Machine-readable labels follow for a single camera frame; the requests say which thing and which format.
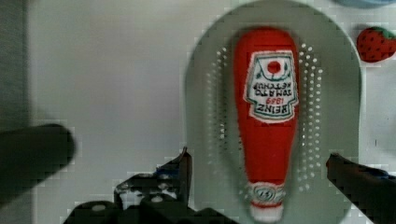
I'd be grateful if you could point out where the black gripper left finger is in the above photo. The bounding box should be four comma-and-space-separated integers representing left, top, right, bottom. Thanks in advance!
114, 147, 192, 210

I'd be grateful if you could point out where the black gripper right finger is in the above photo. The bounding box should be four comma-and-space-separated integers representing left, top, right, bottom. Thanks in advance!
326, 153, 396, 224

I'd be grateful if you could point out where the red ketchup bottle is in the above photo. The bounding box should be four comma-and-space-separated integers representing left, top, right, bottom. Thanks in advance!
233, 27, 299, 223

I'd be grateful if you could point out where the green oval strainer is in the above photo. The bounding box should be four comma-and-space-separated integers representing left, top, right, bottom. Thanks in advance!
185, 0, 361, 224

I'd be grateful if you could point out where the red strawberry toy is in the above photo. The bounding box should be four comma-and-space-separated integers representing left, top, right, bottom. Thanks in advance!
356, 26, 396, 63

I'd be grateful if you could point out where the blue bowl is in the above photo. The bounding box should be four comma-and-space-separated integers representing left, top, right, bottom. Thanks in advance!
333, 0, 396, 8

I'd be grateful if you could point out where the black cylinder lower post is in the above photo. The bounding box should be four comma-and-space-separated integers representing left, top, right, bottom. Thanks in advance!
0, 124, 76, 206

